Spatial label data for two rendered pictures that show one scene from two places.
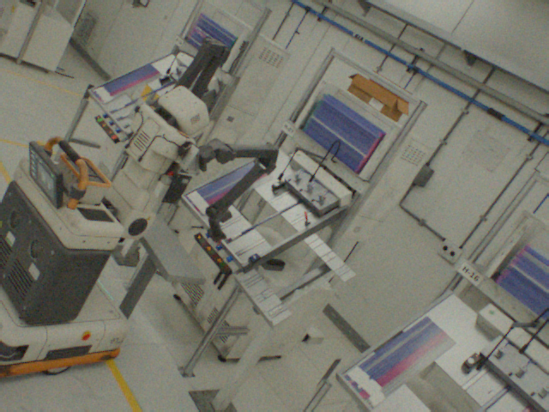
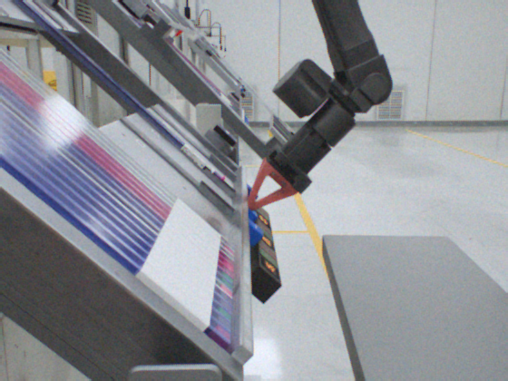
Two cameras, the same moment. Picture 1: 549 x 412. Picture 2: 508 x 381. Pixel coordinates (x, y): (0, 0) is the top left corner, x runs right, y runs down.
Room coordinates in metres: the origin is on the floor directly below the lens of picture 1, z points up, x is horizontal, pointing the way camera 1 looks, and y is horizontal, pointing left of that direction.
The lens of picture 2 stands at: (3.36, 0.75, 0.91)
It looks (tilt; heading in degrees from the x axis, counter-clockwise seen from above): 13 degrees down; 230
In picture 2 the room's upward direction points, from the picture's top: straight up
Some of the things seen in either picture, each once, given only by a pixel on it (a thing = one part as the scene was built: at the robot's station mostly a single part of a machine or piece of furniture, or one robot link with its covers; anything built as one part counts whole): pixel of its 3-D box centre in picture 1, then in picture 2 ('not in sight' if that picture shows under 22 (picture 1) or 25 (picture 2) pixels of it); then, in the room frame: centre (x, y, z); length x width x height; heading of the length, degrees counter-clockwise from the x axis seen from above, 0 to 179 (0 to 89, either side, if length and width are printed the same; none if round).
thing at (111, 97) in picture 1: (154, 136); not in sight; (4.22, 1.09, 0.66); 1.01 x 0.73 x 1.31; 141
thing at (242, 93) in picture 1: (191, 110); not in sight; (4.39, 0.97, 0.95); 1.35 x 0.82 x 1.90; 141
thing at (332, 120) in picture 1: (346, 134); not in sight; (3.33, -0.12, 1.52); 0.51 x 0.13 x 0.27; 51
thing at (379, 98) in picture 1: (386, 97); not in sight; (3.63, -0.22, 1.82); 0.68 x 0.30 x 0.20; 51
